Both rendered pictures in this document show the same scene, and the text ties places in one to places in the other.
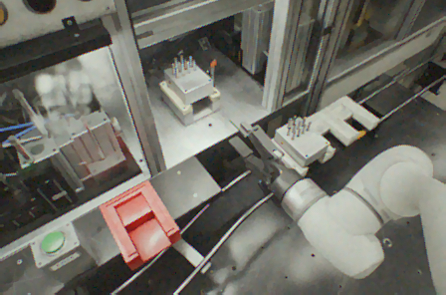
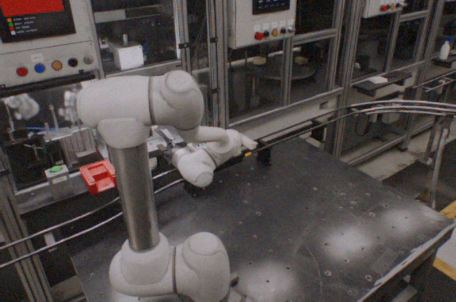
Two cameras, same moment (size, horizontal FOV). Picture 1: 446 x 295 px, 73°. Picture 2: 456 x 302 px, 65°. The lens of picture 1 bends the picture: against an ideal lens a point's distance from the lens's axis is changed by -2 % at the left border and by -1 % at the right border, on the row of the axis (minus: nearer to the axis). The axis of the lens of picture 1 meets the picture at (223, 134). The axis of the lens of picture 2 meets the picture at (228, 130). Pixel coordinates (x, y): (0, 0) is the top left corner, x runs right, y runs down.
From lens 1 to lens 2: 1.07 m
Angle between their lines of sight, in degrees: 22
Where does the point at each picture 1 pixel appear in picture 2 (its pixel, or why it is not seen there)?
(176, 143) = not seen: hidden behind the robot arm
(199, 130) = not seen: hidden behind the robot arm
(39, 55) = (69, 79)
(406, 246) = (270, 215)
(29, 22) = (68, 70)
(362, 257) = (198, 170)
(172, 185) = not seen: hidden behind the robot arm
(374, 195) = (208, 146)
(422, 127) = (305, 159)
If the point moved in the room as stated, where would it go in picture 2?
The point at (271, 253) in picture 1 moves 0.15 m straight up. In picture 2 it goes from (182, 218) to (179, 193)
